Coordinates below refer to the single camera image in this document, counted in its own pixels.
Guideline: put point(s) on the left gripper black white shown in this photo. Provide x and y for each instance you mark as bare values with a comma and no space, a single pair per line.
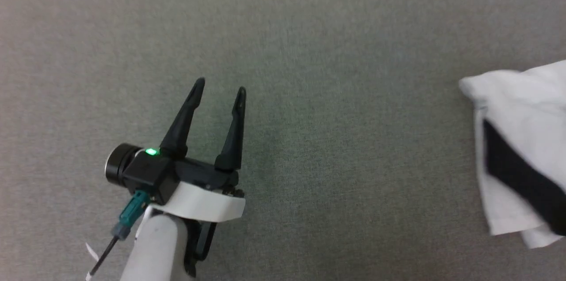
150,172

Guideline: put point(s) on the black and white garment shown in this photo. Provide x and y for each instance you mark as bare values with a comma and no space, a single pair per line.
522,108

